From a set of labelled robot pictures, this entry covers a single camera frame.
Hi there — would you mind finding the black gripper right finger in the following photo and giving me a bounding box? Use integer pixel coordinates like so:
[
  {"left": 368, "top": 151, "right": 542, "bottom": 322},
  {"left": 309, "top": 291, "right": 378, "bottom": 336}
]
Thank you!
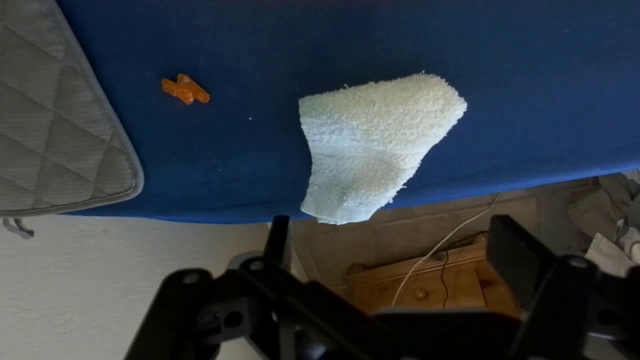
[{"left": 484, "top": 214, "right": 640, "bottom": 360}]

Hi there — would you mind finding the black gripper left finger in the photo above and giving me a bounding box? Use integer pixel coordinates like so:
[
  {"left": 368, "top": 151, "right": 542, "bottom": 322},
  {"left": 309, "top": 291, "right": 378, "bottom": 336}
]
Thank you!
[{"left": 123, "top": 214, "right": 377, "bottom": 360}]

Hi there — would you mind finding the white terry cloth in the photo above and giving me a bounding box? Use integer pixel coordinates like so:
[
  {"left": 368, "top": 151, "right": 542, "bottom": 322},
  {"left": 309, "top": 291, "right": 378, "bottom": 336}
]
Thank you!
[{"left": 297, "top": 70, "right": 470, "bottom": 228}]

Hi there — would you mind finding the wooden nightstand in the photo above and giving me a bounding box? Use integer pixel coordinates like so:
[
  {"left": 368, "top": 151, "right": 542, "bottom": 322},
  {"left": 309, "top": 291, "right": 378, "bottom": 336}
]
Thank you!
[{"left": 344, "top": 230, "right": 524, "bottom": 320}]

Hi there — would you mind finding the small orange plastic clip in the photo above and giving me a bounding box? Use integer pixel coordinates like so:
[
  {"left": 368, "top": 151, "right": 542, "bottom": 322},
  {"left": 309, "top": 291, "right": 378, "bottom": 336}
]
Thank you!
[{"left": 158, "top": 72, "right": 215, "bottom": 109}]

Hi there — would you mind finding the blue ironing board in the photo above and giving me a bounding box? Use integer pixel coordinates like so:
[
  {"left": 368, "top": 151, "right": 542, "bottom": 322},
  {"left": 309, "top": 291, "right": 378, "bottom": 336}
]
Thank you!
[{"left": 54, "top": 0, "right": 640, "bottom": 227}]

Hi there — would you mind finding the grey quilted pad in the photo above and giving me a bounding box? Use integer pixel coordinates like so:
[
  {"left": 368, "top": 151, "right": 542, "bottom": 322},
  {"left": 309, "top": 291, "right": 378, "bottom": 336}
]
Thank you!
[{"left": 0, "top": 0, "right": 146, "bottom": 241}]

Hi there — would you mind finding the white power cord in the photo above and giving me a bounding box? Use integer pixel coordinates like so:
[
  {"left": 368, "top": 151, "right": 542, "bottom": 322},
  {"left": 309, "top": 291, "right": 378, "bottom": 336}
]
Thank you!
[{"left": 389, "top": 204, "right": 500, "bottom": 310}]

